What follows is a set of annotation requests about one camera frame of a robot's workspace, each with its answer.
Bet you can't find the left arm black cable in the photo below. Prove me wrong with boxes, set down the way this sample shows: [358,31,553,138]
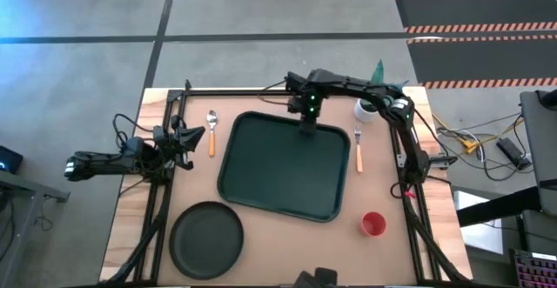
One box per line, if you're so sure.
[111,112,154,151]

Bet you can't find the red plastic cup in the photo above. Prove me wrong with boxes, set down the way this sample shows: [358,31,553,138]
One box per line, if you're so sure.
[359,211,387,238]

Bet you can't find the black mat with orange stripes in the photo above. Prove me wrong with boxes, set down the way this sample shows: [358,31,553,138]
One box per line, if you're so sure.
[406,34,557,90]
[393,0,557,35]

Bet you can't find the green plant in white pot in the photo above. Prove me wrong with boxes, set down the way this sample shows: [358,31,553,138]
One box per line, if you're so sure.
[352,58,410,124]

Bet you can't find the black desk beam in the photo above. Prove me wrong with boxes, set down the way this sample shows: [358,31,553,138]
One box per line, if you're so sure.
[456,186,543,228]

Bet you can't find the grey flat panel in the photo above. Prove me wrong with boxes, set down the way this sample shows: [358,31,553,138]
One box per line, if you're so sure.
[519,88,557,218]

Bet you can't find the white box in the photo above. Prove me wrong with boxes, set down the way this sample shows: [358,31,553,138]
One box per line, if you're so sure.
[452,191,505,255]

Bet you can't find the black floor cable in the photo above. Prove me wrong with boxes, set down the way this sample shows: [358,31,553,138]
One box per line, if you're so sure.
[434,112,539,183]

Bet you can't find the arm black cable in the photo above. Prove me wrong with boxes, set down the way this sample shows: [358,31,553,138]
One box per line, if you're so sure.
[111,112,154,151]
[256,78,291,106]

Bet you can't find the backlit keyboard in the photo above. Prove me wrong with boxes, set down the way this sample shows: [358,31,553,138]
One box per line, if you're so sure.
[508,248,557,288]

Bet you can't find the black blocky object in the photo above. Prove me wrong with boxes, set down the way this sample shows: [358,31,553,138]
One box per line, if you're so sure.
[293,267,339,288]

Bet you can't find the yellow floor cable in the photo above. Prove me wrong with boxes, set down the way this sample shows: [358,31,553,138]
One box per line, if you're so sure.
[433,113,526,155]

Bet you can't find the fork with orange handle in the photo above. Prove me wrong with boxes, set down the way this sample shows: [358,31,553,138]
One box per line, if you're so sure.
[353,121,365,174]

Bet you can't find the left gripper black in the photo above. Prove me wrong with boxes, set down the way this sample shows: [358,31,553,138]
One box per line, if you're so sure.
[151,115,205,171]

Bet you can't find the black aluminium rig frame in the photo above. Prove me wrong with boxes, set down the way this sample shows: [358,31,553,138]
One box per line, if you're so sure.
[99,78,473,288]

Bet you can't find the black power adapter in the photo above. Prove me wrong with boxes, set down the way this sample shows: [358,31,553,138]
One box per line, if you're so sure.
[496,137,533,171]

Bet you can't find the grey metal bracket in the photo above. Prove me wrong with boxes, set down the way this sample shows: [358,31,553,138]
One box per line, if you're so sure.
[428,155,459,171]

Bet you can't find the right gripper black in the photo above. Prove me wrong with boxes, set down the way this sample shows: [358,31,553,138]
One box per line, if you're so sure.
[287,90,325,136]

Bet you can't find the dark green plastic tray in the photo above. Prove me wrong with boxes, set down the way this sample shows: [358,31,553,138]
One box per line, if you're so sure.
[216,110,352,224]

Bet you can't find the black round plate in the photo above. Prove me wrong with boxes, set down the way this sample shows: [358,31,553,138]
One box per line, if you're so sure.
[168,200,245,281]

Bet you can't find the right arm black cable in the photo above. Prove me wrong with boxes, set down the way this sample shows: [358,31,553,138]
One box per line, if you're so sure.
[256,78,291,106]

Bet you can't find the black device with blue light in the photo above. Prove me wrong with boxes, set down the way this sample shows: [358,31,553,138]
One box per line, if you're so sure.
[0,144,24,175]

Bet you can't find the grey metal desk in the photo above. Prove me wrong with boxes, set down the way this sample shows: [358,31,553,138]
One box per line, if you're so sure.
[0,170,70,288]

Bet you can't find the spoon with orange handle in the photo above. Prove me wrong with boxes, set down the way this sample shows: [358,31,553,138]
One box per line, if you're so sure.
[205,109,218,157]

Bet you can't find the tan table mat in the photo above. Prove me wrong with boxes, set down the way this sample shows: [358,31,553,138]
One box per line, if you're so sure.
[156,94,419,286]

